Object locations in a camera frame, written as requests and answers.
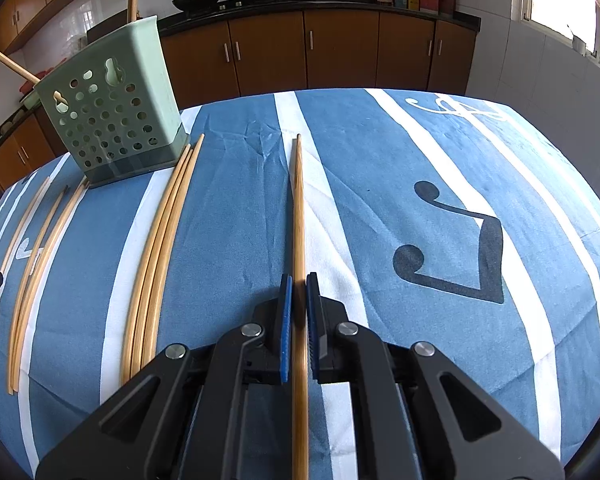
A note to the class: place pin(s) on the blue striped tablecloth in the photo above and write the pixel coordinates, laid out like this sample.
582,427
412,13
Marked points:
230,210

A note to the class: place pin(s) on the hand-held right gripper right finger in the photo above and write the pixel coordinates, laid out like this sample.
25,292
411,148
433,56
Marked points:
312,330

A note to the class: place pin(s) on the gas stove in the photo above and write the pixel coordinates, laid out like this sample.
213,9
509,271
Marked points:
230,6

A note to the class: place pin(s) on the white cup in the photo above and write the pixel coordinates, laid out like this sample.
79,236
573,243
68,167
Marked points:
578,44

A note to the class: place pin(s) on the green perforated utensil holder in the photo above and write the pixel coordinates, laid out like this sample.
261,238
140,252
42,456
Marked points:
115,110

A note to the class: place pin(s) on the pale wooden chopstick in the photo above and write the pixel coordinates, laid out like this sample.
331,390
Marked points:
15,245

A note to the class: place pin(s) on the wooden lower kitchen cabinets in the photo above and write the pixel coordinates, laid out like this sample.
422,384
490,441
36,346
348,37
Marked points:
340,50

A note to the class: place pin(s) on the black kitchen countertop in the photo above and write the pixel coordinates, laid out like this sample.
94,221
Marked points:
330,0

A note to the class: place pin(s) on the pale green basin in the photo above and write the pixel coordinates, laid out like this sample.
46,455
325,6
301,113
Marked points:
28,97

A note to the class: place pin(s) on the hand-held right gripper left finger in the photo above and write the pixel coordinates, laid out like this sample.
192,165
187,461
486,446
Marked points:
285,330

